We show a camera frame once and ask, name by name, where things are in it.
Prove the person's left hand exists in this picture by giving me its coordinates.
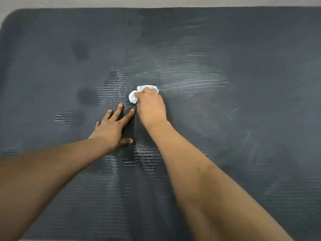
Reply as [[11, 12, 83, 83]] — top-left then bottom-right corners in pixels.
[[88, 103, 136, 155]]

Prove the person's right hand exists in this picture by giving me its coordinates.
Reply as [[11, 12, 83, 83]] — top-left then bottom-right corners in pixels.
[[135, 87, 168, 130]]

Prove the white tissue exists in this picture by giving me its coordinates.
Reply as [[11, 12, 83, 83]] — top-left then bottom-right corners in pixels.
[[128, 85, 160, 104]]

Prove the dark grey yoga mat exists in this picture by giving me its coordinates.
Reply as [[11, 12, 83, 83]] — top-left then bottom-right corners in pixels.
[[0, 7, 321, 241]]

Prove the person's right forearm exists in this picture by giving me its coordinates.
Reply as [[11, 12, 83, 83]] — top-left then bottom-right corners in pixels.
[[145, 120, 294, 241]]

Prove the person's left forearm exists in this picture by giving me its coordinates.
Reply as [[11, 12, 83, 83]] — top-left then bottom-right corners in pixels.
[[0, 138, 112, 241]]

